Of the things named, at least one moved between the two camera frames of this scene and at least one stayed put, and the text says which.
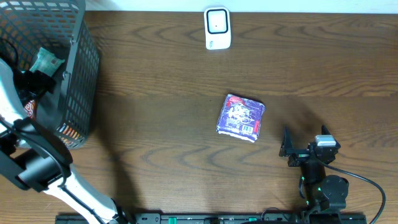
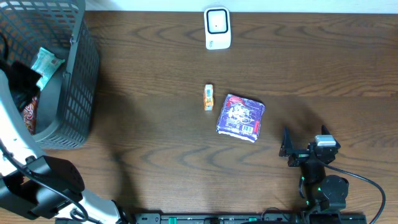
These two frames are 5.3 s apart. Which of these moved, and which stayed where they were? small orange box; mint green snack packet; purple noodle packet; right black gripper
Moved: small orange box
Stayed: purple noodle packet; right black gripper; mint green snack packet
